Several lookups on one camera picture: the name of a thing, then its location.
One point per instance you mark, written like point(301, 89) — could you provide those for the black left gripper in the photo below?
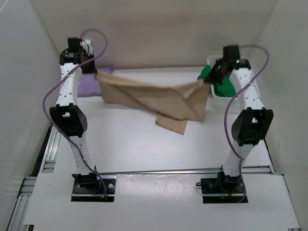
point(92, 70)

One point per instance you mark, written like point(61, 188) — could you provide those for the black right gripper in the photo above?
point(211, 78)

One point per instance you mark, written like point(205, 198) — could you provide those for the purple t-shirt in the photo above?
point(88, 86)

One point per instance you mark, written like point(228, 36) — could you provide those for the beige t-shirt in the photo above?
point(174, 105)

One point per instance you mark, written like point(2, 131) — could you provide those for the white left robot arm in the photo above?
point(68, 116)

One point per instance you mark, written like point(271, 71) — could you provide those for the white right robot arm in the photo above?
point(253, 121)

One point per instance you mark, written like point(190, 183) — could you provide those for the white plastic basket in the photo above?
point(247, 89)

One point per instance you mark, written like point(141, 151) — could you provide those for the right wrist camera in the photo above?
point(231, 52)

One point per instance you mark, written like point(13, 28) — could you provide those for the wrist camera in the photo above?
point(79, 45)
point(231, 52)

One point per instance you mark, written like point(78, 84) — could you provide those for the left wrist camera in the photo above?
point(79, 45)

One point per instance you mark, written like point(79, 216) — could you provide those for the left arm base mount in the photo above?
point(89, 188)

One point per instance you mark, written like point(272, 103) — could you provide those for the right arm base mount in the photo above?
point(222, 190)

